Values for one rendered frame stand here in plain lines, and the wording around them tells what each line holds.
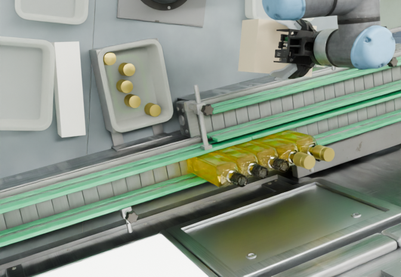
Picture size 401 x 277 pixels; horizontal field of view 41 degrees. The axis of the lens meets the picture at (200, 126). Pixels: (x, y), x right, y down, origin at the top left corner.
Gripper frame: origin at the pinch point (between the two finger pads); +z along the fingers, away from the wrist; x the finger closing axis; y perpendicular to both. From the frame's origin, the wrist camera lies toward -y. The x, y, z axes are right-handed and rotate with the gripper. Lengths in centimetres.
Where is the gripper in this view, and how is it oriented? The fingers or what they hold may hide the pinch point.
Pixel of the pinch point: (281, 48)
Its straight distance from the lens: 128.4
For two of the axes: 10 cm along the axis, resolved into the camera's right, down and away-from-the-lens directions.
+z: -4.1, -1.3, 9.0
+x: -0.8, 9.9, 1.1
